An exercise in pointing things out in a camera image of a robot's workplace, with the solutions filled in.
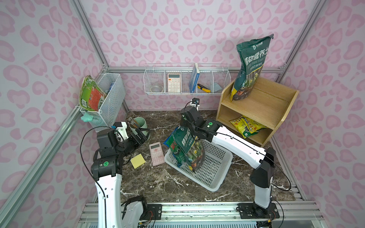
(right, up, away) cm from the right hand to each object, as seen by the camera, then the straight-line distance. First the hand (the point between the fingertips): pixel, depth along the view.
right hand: (183, 115), depth 77 cm
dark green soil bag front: (+2, -18, -4) cm, 19 cm away
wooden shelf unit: (+41, +1, -1) cm, 41 cm away
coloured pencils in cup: (-32, -4, +14) cm, 35 cm away
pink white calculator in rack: (-7, +22, +18) cm, 30 cm away
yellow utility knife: (+13, +19, +21) cm, 32 cm away
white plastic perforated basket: (+20, -33, +11) cm, 40 cm away
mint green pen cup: (-27, -5, +16) cm, 32 cm away
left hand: (-18, -9, -10) cm, 22 cm away
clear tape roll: (-18, +19, +19) cm, 33 cm away
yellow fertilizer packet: (+37, -6, +7) cm, 38 cm away
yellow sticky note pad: (-31, -29, +16) cm, 45 cm away
